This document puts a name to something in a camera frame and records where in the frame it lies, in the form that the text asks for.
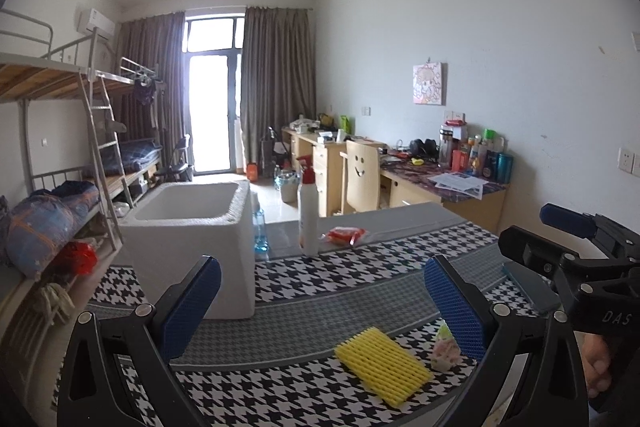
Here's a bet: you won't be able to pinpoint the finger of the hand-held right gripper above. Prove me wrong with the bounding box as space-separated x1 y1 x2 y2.
540 203 601 239
498 226 568 280

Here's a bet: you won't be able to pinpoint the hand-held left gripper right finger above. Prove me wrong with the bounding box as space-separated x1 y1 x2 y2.
424 255 591 427

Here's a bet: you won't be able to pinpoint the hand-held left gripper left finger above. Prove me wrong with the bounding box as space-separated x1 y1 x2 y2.
56 255 223 427

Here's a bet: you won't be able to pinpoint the small pastel plush toy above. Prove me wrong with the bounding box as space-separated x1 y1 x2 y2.
431 319 461 372

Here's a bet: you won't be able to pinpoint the white foam box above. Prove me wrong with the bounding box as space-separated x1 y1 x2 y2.
120 180 257 322

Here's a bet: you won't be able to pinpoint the yellow ribbed sponge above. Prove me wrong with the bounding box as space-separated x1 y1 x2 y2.
334 327 435 409

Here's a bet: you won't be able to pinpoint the person's right hand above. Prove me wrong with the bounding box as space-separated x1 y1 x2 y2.
582 336 612 400

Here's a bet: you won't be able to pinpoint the wooden desk with drawers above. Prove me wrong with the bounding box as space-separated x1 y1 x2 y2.
377 152 511 235
281 127 388 218

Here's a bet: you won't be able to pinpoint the blue liquid clear bottle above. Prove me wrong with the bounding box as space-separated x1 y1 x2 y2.
251 193 271 262

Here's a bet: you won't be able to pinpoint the white printed papers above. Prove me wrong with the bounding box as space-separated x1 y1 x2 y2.
429 172 488 198

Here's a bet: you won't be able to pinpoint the row of toiletry bottles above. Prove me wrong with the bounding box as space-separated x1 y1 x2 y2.
452 129 515 184

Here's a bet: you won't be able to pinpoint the red plastic bag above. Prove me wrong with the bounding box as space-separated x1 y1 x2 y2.
52 241 98 277

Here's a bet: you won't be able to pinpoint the houndstooth tablecloth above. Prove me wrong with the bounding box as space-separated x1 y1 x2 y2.
57 202 591 427

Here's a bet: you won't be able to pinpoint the red snack packet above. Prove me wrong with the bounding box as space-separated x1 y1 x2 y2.
322 227 368 248

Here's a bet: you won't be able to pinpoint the clear red lid water bottle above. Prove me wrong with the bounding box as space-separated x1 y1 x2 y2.
438 119 468 168

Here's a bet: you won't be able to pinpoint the black folding chair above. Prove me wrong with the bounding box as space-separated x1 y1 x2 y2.
159 134 193 182

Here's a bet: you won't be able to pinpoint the beige crumpled cloth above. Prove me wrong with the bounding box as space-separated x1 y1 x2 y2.
40 282 75 325

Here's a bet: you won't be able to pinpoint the dark patterned desk cloth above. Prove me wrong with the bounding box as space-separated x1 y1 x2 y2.
380 154 511 198

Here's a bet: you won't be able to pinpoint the white lotion pump bottle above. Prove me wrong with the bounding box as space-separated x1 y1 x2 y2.
296 158 321 255

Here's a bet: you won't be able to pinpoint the white bucket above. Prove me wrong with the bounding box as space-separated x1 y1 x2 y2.
274 172 298 204

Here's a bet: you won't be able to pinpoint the black headphones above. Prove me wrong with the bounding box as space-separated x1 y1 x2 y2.
409 138 439 158

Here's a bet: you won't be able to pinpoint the dark blue folded quilt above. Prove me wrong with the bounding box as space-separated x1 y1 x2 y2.
119 139 163 172

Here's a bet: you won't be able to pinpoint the wooden smiley face chair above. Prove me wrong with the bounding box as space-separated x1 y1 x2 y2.
340 140 381 214

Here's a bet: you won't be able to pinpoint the blue orange rolled quilt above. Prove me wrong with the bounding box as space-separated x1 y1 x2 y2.
7 181 100 279

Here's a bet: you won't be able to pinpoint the black bag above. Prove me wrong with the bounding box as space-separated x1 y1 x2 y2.
260 127 288 168

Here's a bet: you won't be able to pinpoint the grey metal bed ladder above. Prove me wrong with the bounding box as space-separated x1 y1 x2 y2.
80 72 133 250

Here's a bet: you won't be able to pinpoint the glass balcony door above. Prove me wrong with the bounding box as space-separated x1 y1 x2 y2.
184 18 246 175

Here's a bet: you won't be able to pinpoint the dark hanging clothes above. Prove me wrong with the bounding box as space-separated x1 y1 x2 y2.
132 77 157 105

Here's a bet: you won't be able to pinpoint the brown curtain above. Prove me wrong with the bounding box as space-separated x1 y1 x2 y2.
117 12 187 158
241 6 317 168

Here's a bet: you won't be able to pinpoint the grey metal bunk bed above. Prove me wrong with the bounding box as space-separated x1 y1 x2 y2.
95 57 193 202
0 9 131 253

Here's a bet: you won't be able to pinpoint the white air conditioner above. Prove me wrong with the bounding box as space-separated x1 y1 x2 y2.
75 8 116 40

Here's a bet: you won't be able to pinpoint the pink cartoon wall poster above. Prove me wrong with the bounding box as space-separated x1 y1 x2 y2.
412 62 447 106

